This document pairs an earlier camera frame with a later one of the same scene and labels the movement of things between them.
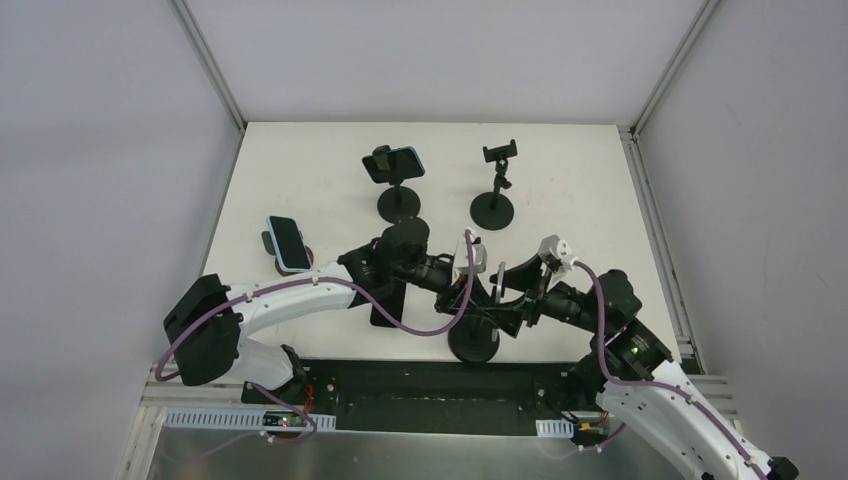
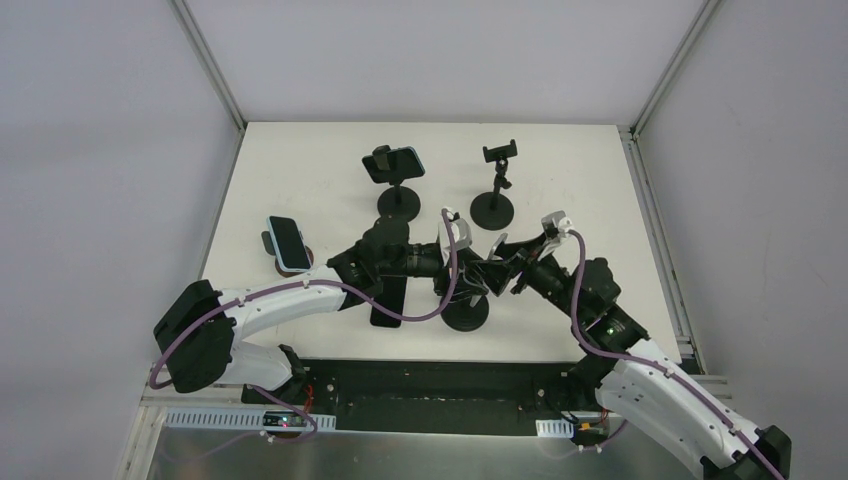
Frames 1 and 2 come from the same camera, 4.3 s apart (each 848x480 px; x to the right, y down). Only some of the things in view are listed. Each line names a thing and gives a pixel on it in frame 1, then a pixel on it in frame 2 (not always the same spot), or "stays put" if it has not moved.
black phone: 390,296 stays put
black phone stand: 493,210 stays put
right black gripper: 528,302 → 519,264
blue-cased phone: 403,163 stays put
